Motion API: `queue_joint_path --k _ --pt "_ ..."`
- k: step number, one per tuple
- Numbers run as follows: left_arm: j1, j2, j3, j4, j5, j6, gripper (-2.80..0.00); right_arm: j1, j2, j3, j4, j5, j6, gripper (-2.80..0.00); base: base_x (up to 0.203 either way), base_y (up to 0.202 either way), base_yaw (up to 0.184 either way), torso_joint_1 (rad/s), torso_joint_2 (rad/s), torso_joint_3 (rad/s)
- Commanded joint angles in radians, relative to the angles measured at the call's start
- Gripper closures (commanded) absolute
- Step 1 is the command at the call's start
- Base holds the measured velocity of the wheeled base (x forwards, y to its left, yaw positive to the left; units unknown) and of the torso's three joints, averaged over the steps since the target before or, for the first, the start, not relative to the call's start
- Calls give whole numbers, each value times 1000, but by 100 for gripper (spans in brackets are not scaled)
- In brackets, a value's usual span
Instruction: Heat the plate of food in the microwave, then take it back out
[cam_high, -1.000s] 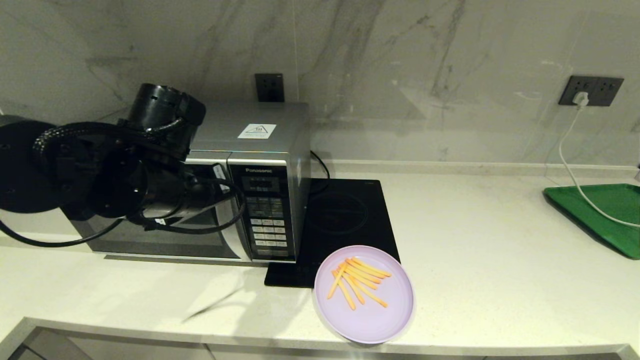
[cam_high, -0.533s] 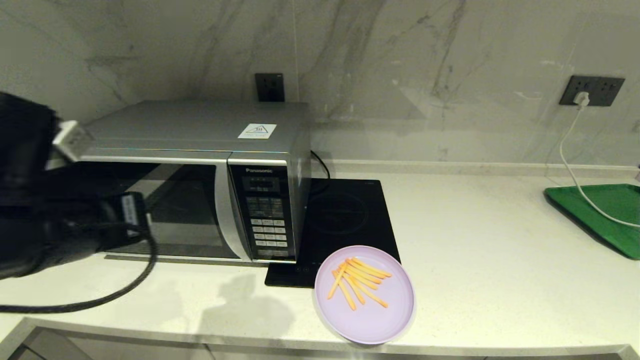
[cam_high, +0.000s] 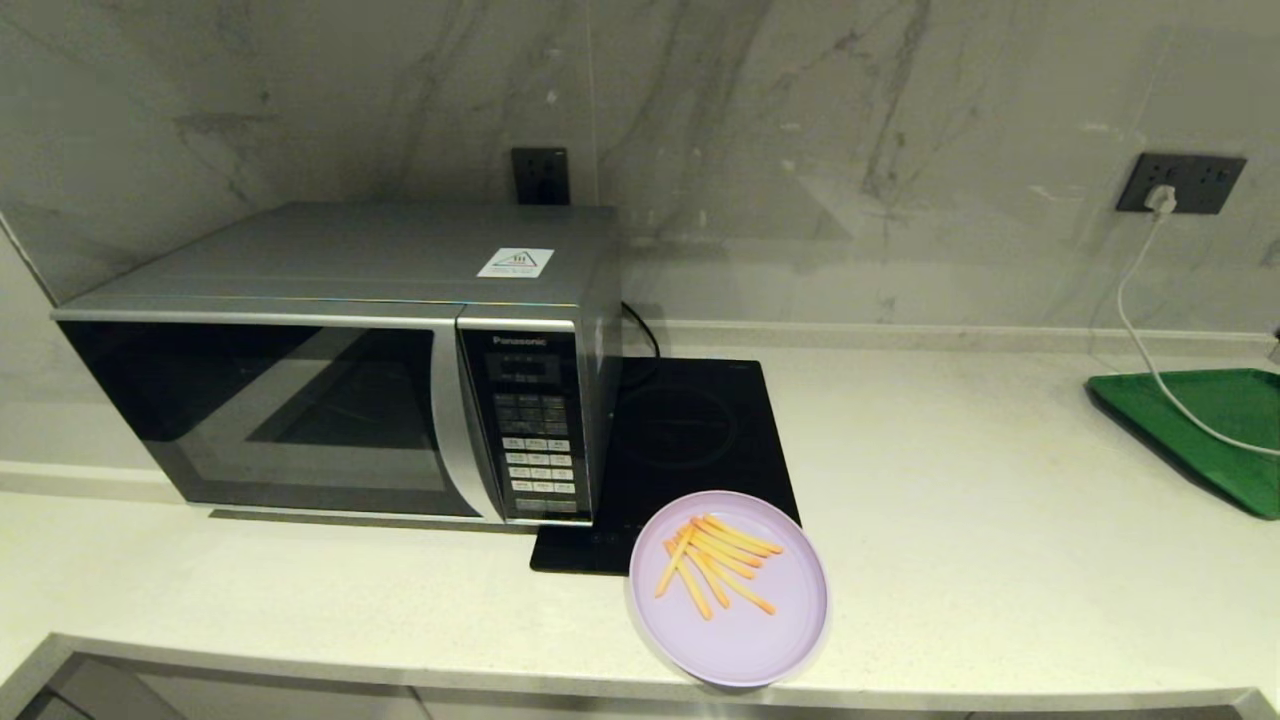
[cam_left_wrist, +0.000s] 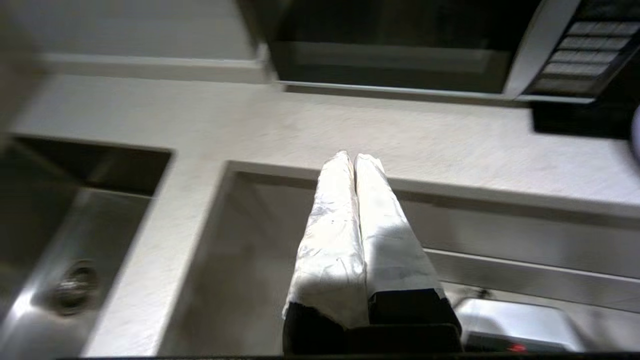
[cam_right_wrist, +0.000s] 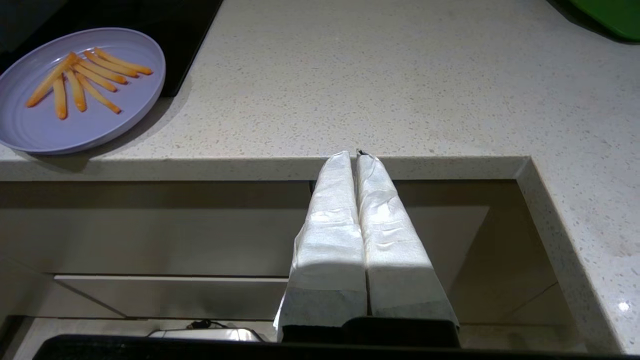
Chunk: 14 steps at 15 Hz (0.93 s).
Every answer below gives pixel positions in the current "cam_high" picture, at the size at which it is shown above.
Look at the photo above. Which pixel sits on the glossy beige base cabinet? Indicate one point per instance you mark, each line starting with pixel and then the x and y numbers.
pixel 250 702

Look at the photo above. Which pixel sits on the white warning sticker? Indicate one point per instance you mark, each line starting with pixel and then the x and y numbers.
pixel 515 263

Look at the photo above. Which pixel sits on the green plastic tray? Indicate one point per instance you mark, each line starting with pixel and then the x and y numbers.
pixel 1230 400

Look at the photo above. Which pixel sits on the white power plug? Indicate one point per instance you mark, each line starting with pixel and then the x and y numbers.
pixel 1160 200

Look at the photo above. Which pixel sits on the silver Panasonic microwave oven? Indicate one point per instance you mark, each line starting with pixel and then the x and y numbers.
pixel 300 250

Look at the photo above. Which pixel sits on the wide black wall socket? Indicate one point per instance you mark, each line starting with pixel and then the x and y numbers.
pixel 1210 180

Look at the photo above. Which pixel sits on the small black wall socket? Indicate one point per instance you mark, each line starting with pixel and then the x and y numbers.
pixel 540 176

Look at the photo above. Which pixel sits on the black induction cooktop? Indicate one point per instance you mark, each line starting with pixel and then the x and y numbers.
pixel 690 430

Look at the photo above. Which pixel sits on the purple round plate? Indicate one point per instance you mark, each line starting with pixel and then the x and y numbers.
pixel 740 640

